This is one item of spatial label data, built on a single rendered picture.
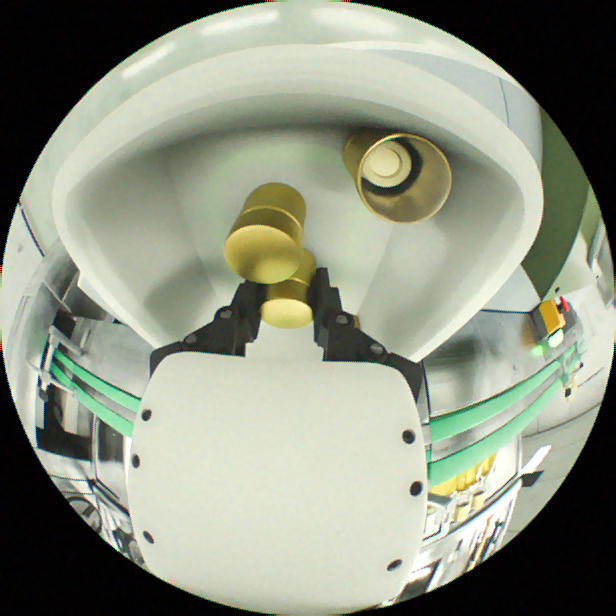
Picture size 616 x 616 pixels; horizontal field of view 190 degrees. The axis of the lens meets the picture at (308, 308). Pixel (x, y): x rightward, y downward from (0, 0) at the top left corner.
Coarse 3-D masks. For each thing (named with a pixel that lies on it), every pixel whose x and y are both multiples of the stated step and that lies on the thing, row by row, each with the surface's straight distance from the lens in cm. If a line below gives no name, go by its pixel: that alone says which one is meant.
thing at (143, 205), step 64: (256, 64) 4; (320, 64) 4; (384, 64) 4; (128, 128) 5; (192, 128) 7; (256, 128) 11; (320, 128) 10; (384, 128) 8; (448, 128) 4; (64, 192) 8; (128, 192) 11; (192, 192) 13; (320, 192) 11; (512, 192) 7; (128, 256) 11; (192, 256) 15; (320, 256) 14; (384, 256) 14; (448, 256) 9; (512, 256) 8; (128, 320) 12; (192, 320) 16; (384, 320) 15; (448, 320) 9
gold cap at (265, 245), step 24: (264, 192) 10; (288, 192) 10; (240, 216) 9; (264, 216) 8; (288, 216) 8; (240, 240) 8; (264, 240) 8; (288, 240) 8; (240, 264) 9; (264, 264) 9; (288, 264) 8
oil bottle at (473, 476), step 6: (480, 462) 47; (474, 468) 46; (480, 468) 48; (468, 474) 45; (474, 474) 47; (480, 474) 49; (468, 480) 46; (474, 480) 47; (480, 480) 49; (468, 486) 46; (474, 486) 48; (468, 492) 48
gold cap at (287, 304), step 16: (304, 256) 13; (304, 272) 12; (272, 288) 11; (288, 288) 11; (304, 288) 11; (272, 304) 11; (288, 304) 11; (304, 304) 11; (272, 320) 12; (288, 320) 12; (304, 320) 12
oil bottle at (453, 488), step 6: (462, 408) 42; (444, 414) 39; (462, 474) 44; (450, 480) 42; (456, 480) 43; (462, 480) 44; (444, 486) 42; (450, 486) 42; (456, 486) 44; (462, 486) 45; (444, 492) 42; (450, 492) 43; (456, 492) 44; (462, 492) 46; (456, 498) 45
